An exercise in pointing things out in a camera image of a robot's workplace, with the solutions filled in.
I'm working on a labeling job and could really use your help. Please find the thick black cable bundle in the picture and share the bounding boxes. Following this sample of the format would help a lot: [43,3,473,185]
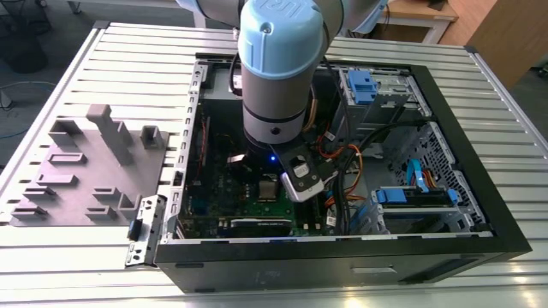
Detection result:
[332,120,431,237]

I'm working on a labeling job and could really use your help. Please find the silver square CPU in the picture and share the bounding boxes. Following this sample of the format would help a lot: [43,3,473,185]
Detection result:
[257,180,280,202]

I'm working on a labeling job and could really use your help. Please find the orange and yellow wire bundle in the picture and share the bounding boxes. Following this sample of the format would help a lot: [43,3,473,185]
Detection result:
[319,144,365,214]

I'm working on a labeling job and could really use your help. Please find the tan gripper cable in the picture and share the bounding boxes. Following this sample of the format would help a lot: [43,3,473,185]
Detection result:
[301,96,321,133]

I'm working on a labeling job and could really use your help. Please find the grey parts rack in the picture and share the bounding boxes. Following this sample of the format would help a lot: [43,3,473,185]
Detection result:
[8,104,173,228]

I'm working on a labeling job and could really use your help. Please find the hard disk in blue carrier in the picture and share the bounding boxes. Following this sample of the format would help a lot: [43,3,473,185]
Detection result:
[369,187,460,209]

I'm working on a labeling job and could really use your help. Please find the grey metal disk bay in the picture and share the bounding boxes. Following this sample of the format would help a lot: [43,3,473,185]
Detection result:
[355,185,493,237]

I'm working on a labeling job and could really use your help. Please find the black round bin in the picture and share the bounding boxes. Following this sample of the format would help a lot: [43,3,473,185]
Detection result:
[0,31,49,74]

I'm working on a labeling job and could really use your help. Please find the black graphics card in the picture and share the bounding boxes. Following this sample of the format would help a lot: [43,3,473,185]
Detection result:
[228,218,296,239]

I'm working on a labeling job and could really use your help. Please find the wooden cabinet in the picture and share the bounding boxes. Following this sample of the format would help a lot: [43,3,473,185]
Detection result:
[465,0,548,89]

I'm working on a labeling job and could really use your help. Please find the blue plastic drive latch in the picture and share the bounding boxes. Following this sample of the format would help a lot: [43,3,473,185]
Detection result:
[348,70,379,105]

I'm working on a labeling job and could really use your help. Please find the silver wrist camera, black face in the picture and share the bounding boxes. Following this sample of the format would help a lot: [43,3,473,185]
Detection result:
[280,153,340,203]

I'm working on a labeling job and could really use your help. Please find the grey hinged slot bracket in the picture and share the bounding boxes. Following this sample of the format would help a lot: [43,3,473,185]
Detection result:
[123,194,169,268]

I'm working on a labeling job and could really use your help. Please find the black open PC case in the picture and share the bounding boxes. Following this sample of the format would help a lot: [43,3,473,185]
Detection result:
[152,53,532,293]

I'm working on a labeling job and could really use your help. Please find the grey metal drive cage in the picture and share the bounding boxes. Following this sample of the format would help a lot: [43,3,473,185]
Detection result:
[329,67,432,147]

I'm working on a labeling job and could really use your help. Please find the black camera cable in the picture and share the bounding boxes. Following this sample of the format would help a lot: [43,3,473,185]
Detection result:
[320,57,344,144]

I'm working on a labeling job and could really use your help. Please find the blue flat data cable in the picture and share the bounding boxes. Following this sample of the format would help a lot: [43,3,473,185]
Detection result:
[348,205,369,235]
[408,159,432,193]

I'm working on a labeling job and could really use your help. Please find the green motherboard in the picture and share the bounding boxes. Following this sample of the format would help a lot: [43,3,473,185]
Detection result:
[183,149,337,238]

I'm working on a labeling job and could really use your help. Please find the grey power supply unit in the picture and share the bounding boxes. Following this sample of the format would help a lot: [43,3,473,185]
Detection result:
[200,69,249,144]

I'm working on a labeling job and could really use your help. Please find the black RAM slot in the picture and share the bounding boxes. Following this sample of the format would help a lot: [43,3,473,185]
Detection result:
[308,195,324,230]
[293,200,309,230]

